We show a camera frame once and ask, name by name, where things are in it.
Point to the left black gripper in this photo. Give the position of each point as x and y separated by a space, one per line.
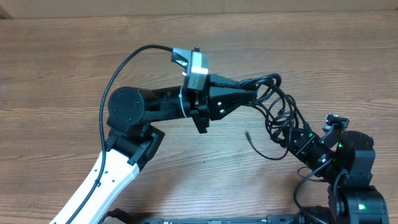
209 101

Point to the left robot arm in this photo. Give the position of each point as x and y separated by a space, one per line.
132 141

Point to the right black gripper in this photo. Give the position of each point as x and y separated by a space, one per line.
308 139

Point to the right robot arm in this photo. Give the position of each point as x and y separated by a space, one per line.
344 160

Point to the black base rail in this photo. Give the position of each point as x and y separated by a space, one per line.
118 216

